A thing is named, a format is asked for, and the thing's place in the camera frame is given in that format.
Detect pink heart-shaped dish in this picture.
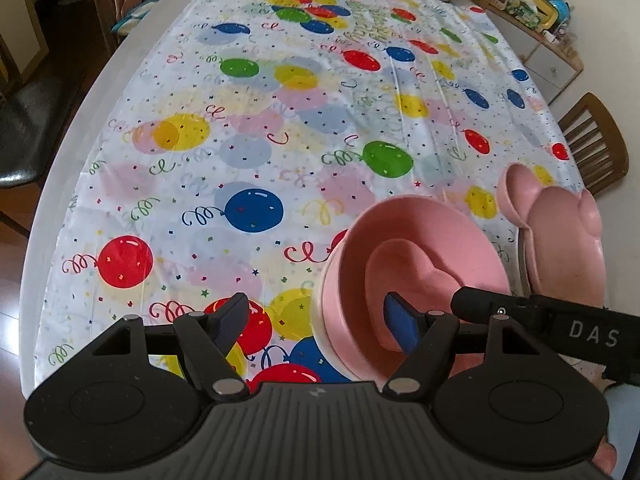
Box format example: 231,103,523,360
364,238,460,352

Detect person's right hand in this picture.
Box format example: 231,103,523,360
592,438,617,476

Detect pink bowl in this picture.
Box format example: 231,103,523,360
311,195,510,385

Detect wooden chair right side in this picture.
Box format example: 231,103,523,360
559,92,629,196

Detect large white plate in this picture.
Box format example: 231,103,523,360
515,229,532,297

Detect wooden chair black seat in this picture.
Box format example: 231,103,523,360
0,34,84,239

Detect white drawer cabinet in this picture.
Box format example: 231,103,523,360
486,6,584,104

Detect yellow tissue box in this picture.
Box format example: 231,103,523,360
532,0,559,30

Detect blue globe ball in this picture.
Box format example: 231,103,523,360
548,0,570,23

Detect striped seat cushion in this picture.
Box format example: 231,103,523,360
111,0,160,38

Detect balloon pattern tablecloth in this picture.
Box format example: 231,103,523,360
21,0,582,391

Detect cream bowl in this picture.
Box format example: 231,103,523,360
310,278,352,379

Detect pink bear-shaped plate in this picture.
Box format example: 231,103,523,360
497,164,606,307

